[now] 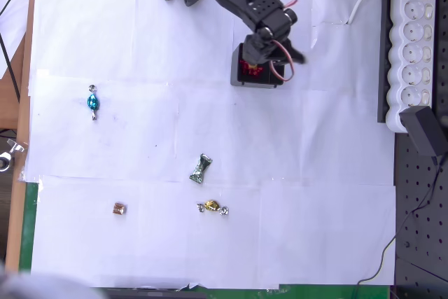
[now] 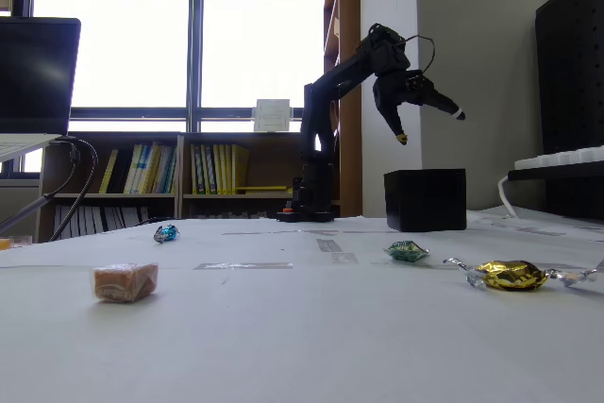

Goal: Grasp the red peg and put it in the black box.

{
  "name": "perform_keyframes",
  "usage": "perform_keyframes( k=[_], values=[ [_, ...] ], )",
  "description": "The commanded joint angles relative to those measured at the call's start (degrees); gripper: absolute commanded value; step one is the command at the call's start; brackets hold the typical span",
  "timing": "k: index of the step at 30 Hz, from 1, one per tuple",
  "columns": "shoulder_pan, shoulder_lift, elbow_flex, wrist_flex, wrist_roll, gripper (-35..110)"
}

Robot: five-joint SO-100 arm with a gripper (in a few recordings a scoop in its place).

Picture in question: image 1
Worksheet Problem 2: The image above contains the red pawn piece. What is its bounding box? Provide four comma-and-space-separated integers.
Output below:
239, 60, 263, 78

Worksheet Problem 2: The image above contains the black power adapter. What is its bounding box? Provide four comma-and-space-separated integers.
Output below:
398, 105, 448, 158

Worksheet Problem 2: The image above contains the white paper table cover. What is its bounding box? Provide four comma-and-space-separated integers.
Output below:
25, 0, 398, 291

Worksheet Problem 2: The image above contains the black power strip tray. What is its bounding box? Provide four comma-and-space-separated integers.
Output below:
377, 0, 394, 125

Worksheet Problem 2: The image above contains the white power strip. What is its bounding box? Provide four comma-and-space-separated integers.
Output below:
384, 0, 438, 134

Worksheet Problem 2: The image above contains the green wrapped candy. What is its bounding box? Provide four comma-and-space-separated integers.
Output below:
188, 153, 214, 186

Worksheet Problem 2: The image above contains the gold wrapped candy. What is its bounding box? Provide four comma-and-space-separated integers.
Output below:
196, 199, 230, 217

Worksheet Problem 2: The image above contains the blue wrapped candy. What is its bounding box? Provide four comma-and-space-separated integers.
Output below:
86, 83, 101, 122

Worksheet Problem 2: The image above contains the black pegboard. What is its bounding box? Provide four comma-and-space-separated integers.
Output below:
393, 116, 448, 299

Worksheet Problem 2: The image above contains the silver metal clamp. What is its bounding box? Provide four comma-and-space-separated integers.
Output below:
0, 138, 29, 173

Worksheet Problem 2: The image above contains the green cutting mat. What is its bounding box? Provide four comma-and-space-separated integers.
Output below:
18, 181, 391, 299

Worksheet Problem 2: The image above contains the blurry grey object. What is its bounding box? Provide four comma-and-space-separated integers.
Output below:
0, 259, 103, 299

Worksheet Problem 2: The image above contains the red servo cable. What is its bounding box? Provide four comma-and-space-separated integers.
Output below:
270, 39, 296, 83

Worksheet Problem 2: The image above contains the thin black adapter cable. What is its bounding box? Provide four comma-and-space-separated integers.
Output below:
356, 154, 446, 299

